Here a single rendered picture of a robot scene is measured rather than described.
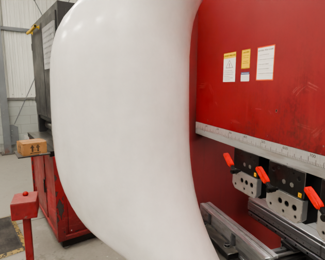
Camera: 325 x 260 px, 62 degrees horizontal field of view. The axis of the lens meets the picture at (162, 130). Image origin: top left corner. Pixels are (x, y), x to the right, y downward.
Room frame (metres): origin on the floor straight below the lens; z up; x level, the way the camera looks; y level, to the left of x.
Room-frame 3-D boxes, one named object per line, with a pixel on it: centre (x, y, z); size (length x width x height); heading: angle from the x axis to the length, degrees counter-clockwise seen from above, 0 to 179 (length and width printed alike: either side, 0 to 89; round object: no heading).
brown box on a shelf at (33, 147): (2.40, 1.18, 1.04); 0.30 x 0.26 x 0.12; 34
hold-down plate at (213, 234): (1.17, -0.24, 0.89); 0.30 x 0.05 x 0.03; 20
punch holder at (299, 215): (0.83, -0.42, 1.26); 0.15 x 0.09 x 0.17; 20
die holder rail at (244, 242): (1.14, -0.31, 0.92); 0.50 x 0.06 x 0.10; 20
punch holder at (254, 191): (1.02, -0.35, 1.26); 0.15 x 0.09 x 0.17; 20
